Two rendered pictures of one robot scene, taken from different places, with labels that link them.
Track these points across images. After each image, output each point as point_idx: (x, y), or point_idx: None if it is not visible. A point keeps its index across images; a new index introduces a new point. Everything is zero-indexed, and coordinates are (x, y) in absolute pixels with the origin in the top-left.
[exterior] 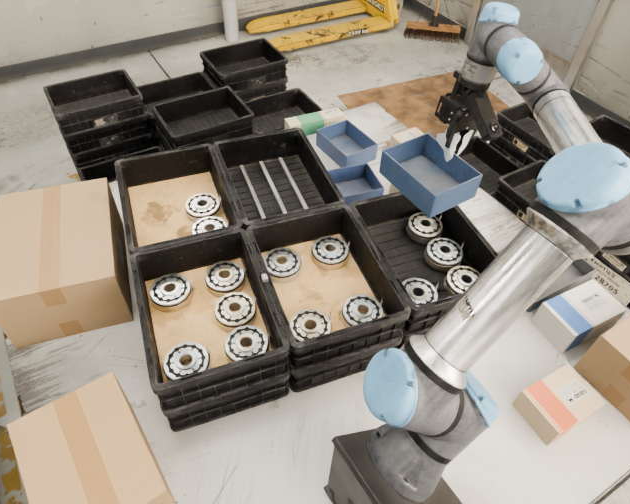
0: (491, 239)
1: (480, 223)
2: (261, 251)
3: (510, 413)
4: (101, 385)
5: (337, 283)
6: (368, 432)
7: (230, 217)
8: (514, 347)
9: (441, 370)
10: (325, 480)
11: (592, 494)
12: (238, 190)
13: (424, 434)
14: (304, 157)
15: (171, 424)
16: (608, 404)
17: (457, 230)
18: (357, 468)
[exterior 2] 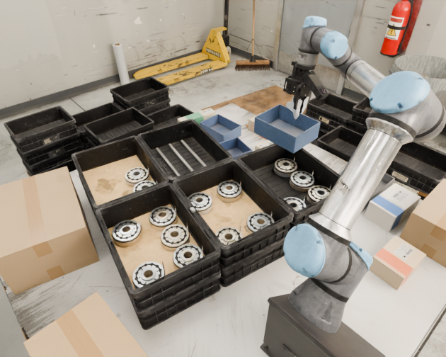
0: None
1: None
2: None
3: (368, 274)
4: (90, 302)
5: (238, 209)
6: (287, 295)
7: (157, 179)
8: (359, 233)
9: (336, 229)
10: (260, 342)
11: (434, 314)
12: None
13: (330, 280)
14: (197, 137)
15: (142, 325)
16: (426, 257)
17: (306, 165)
18: (289, 314)
